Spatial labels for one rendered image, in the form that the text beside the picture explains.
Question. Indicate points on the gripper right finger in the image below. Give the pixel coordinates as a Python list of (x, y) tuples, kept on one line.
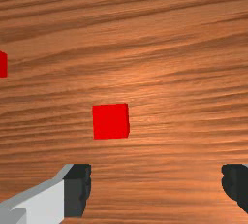
[(237, 182)]

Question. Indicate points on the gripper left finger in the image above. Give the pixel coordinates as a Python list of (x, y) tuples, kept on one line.
[(42, 205)]

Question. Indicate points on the red cube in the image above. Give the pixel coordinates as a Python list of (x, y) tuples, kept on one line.
[(110, 121), (2, 64)]

